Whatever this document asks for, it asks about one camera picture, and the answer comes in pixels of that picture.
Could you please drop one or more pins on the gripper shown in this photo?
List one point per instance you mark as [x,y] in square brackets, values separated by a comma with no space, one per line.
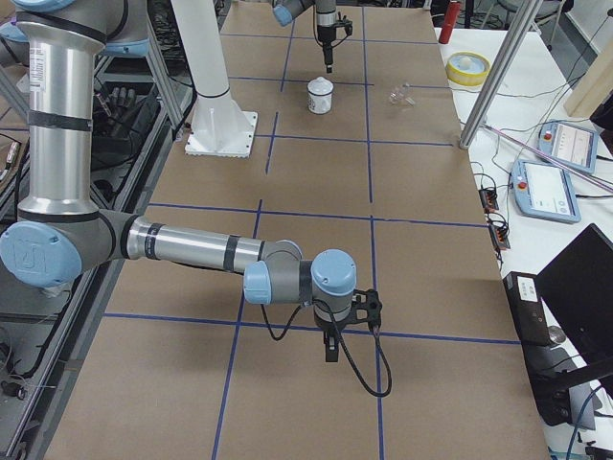
[329,329]
[325,34]

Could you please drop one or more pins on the white cup lid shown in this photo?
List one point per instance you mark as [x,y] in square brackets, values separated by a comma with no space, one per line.
[320,87]

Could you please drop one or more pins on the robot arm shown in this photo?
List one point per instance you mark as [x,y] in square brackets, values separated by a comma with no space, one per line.
[61,233]
[285,12]

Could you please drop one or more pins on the white enamel cup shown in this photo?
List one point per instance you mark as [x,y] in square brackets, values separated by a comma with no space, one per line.
[319,104]

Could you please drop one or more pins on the red bottle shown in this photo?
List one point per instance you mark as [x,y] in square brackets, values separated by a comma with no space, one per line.
[449,20]

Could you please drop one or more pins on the yellow tape roll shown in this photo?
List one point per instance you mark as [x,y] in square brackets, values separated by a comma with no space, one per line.
[467,68]

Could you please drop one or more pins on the black mini computer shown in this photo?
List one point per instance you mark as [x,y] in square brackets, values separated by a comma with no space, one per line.
[527,309]

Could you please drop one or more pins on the orange connector board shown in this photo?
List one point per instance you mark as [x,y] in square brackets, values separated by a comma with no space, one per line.
[488,199]
[499,234]

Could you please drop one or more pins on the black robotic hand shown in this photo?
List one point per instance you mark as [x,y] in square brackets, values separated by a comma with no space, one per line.
[116,108]

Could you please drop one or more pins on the metal rod green tip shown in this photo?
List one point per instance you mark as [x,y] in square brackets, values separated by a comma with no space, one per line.
[588,177]

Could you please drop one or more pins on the near teach pendant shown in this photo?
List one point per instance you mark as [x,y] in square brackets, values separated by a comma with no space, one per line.
[544,191]

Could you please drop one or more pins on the teach pendant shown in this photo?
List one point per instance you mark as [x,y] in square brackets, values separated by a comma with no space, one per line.
[573,145]
[544,191]

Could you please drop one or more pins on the black monitor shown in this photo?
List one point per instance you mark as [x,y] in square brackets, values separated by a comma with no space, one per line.
[576,286]

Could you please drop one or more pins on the far teach pendant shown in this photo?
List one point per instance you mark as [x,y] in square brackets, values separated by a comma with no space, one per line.
[573,145]

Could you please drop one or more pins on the aluminium frame post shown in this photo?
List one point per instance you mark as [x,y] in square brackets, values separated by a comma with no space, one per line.
[514,37]

